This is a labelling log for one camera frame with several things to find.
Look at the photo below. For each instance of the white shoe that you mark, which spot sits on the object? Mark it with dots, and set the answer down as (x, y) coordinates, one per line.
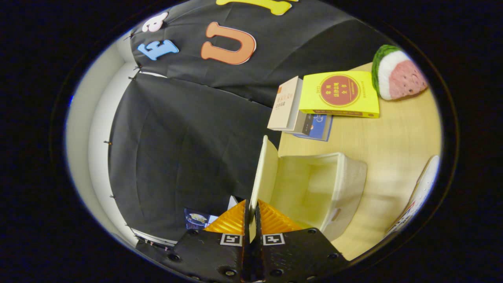
(422, 188)

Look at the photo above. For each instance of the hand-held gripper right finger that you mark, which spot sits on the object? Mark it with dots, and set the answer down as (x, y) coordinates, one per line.
(290, 255)

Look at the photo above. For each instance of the grey book with dark spine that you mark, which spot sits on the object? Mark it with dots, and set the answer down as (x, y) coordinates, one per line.
(303, 122)

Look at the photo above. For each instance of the blue book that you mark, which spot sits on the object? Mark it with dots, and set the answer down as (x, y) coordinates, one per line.
(323, 125)

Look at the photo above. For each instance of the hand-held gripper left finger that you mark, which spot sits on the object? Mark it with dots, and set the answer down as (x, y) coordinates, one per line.
(226, 255)

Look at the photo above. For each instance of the cream fabric storage box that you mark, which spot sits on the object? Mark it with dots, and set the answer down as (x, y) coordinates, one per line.
(314, 184)

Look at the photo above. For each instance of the watermelon slice plush toy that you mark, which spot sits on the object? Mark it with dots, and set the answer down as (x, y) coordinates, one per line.
(401, 74)

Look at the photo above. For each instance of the black backdrop cloth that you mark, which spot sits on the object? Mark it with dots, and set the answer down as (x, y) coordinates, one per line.
(177, 149)

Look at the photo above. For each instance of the beige book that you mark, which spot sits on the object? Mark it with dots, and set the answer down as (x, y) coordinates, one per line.
(285, 106)

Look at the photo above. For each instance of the yellow book with red circle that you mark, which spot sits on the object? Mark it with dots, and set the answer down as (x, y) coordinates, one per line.
(338, 92)

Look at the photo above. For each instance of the dark screen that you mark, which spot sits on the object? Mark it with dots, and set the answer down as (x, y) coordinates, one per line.
(196, 218)

